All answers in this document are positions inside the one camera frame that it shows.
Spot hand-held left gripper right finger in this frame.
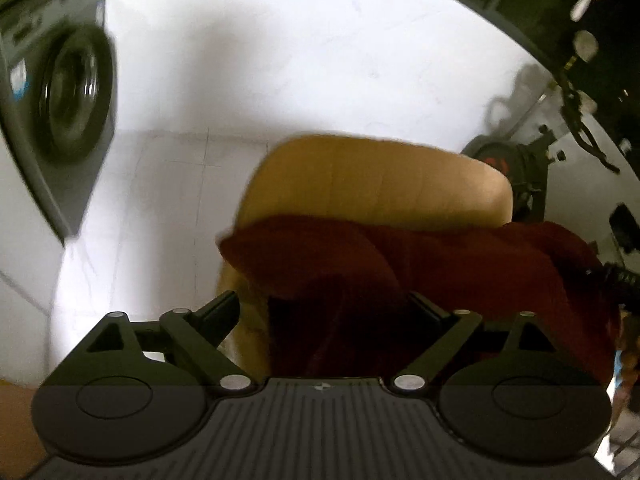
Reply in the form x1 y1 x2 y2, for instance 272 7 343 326
392 291 560 393

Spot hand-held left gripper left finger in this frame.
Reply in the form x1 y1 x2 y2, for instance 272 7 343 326
85 291 253 393

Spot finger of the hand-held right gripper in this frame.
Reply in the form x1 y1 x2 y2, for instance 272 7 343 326
582 262 640 306

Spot red sweater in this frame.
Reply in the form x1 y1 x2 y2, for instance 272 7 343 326
217 214 621 378

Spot tan wicker basket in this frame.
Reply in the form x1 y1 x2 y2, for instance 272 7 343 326
215 132 515 378

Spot black round fan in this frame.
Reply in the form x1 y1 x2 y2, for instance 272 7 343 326
460 135 551 223

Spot grey washing machine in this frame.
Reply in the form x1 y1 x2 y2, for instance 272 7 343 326
0 0 118 246

